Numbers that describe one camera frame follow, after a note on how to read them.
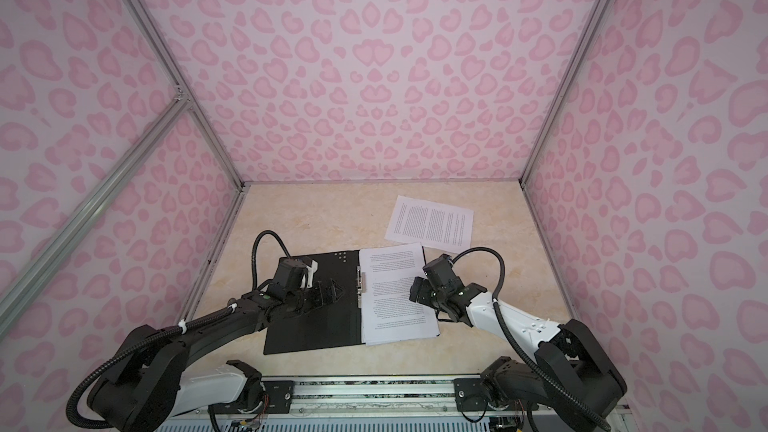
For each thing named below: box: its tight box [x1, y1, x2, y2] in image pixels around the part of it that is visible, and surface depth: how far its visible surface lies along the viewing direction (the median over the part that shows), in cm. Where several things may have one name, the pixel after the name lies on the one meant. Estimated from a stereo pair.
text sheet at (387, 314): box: [359, 242, 440, 346], surface depth 90 cm
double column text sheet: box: [385, 195, 474, 253], surface depth 109 cm
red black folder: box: [264, 250, 367, 354], surface depth 87 cm
